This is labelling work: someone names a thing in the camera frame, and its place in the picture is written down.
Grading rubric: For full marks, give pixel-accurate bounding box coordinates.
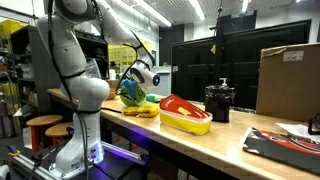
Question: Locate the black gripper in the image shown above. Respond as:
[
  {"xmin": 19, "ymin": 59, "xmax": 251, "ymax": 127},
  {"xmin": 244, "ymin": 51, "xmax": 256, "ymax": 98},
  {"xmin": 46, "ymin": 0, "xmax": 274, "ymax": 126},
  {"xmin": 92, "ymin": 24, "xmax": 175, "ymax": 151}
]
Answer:
[{"xmin": 120, "ymin": 79, "xmax": 140, "ymax": 101}]

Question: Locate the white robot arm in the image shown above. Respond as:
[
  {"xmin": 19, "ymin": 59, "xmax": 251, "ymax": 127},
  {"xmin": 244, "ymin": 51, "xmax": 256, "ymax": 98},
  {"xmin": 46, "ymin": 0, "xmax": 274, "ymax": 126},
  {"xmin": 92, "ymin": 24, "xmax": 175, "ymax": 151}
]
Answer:
[{"xmin": 37, "ymin": 0, "xmax": 160, "ymax": 179}]

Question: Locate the green bowl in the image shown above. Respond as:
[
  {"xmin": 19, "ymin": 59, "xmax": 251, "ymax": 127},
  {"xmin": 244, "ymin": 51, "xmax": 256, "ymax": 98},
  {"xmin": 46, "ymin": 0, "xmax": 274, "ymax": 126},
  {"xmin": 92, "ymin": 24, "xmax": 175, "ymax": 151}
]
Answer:
[{"xmin": 120, "ymin": 87, "xmax": 147, "ymax": 107}]

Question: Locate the wooden bowl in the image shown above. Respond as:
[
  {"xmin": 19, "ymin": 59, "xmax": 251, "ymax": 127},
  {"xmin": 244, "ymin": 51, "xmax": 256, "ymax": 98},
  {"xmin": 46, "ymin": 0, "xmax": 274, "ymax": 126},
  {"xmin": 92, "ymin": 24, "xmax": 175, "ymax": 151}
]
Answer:
[{"xmin": 106, "ymin": 88, "xmax": 116, "ymax": 100}]

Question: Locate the green sponge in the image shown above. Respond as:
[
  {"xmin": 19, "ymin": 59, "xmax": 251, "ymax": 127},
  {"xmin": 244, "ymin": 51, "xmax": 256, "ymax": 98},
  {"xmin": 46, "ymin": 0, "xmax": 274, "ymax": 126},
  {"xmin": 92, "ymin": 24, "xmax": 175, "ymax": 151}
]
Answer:
[{"xmin": 146, "ymin": 95, "xmax": 160, "ymax": 103}]

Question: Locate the yellow cloth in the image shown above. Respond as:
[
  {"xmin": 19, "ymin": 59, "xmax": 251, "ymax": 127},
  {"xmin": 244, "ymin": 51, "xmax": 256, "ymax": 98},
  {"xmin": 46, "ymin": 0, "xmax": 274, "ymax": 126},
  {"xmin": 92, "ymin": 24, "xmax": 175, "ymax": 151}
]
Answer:
[{"xmin": 123, "ymin": 104, "xmax": 159, "ymax": 118}]

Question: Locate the yellow container with red lid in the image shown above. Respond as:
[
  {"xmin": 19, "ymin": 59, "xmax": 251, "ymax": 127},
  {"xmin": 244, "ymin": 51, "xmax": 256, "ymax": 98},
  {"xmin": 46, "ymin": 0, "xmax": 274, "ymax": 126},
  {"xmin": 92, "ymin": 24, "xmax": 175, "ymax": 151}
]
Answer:
[{"xmin": 159, "ymin": 94, "xmax": 212, "ymax": 135}]

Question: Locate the black jar with pump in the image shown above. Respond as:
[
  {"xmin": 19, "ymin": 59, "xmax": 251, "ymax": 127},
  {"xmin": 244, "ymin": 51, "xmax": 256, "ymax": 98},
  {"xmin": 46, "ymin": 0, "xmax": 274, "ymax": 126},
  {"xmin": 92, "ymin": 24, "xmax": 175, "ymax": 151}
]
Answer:
[{"xmin": 205, "ymin": 78, "xmax": 234, "ymax": 123}]

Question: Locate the small wooden stool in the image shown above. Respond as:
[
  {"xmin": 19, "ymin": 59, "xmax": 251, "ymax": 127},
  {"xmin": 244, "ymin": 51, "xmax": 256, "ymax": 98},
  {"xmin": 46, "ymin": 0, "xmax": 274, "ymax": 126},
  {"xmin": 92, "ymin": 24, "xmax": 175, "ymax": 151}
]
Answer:
[{"xmin": 45, "ymin": 122, "xmax": 73, "ymax": 145}]

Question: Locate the large wooden stool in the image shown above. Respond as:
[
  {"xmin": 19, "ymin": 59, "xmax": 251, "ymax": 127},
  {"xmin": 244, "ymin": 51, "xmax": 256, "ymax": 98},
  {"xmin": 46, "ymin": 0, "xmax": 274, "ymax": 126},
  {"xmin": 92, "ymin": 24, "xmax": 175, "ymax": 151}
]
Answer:
[{"xmin": 26, "ymin": 115, "xmax": 63, "ymax": 153}]

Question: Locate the dark storage shelf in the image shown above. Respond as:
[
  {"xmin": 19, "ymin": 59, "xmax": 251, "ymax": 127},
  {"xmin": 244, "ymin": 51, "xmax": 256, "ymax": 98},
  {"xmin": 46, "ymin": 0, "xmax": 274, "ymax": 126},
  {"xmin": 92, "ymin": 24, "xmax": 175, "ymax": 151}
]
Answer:
[{"xmin": 10, "ymin": 25, "xmax": 108, "ymax": 115}]

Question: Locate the large cardboard box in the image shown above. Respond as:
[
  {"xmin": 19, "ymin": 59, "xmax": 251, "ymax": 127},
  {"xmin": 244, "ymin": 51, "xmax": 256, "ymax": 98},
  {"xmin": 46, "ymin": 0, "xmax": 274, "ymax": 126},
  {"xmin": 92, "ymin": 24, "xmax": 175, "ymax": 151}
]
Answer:
[{"xmin": 256, "ymin": 43, "xmax": 320, "ymax": 121}]

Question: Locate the white paper sheet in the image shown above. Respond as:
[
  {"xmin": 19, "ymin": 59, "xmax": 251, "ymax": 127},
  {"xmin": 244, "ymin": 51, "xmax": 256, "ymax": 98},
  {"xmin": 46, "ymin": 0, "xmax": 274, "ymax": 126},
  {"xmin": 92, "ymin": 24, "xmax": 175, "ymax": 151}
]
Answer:
[{"xmin": 278, "ymin": 123, "xmax": 320, "ymax": 142}]

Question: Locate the red black magazine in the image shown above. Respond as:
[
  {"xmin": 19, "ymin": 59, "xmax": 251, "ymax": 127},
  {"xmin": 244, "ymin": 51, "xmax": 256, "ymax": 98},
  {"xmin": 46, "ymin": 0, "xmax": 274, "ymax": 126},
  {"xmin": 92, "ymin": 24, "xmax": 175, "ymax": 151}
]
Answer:
[{"xmin": 240, "ymin": 128, "xmax": 320, "ymax": 175}]

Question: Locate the black camera stand pole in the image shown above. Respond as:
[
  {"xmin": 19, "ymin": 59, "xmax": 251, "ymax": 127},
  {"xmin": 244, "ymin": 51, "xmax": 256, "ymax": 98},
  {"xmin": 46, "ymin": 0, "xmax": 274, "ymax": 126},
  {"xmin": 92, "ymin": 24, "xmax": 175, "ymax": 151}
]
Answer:
[{"xmin": 213, "ymin": 0, "xmax": 224, "ymax": 84}]

